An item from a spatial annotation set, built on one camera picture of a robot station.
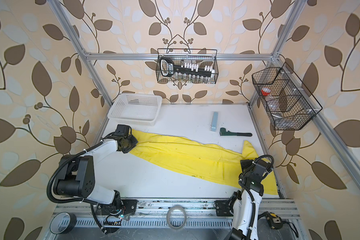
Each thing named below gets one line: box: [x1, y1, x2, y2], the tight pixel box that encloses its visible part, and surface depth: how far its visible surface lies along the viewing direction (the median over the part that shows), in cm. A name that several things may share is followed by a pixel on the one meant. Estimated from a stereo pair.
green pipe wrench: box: [219, 127, 253, 137], surface depth 104 cm
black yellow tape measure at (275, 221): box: [257, 211, 299, 238], surface depth 70 cm
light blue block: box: [210, 112, 219, 132], surface depth 107 cm
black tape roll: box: [50, 212, 77, 235], surface depth 72 cm
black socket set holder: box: [160, 56, 216, 77], surface depth 84 cm
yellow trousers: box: [129, 130, 279, 195], surface depth 92 cm
